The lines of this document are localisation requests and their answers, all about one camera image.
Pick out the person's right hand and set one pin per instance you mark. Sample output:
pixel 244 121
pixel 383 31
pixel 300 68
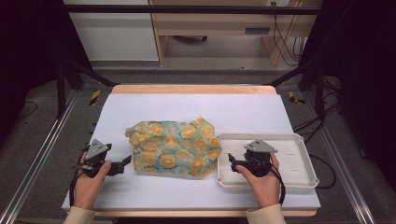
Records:
pixel 266 189

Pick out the black metal stand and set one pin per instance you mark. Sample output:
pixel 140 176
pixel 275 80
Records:
pixel 61 93
pixel 319 93

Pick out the light wooden desk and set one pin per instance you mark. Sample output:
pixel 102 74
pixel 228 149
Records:
pixel 211 26

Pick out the orange-print teal cloth bag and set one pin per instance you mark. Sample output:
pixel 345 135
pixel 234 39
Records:
pixel 174 149

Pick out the black curtain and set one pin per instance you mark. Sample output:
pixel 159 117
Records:
pixel 364 62
pixel 28 46

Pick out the white cabinet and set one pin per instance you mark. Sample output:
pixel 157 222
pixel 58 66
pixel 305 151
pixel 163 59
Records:
pixel 115 37

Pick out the aluminium rail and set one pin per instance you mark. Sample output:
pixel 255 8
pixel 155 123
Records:
pixel 37 155
pixel 342 174

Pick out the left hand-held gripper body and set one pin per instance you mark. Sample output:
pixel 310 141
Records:
pixel 96 151

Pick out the person's left hand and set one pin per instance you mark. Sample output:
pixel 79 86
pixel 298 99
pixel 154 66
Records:
pixel 85 189

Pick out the black horizontal frame bar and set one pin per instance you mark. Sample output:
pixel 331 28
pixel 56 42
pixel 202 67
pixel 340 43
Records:
pixel 186 9

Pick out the white table mat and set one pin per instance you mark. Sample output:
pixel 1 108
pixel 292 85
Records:
pixel 186 107

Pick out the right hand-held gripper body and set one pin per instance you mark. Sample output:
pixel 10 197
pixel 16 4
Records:
pixel 260 146

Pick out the white plastic tray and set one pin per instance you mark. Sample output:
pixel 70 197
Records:
pixel 292 165

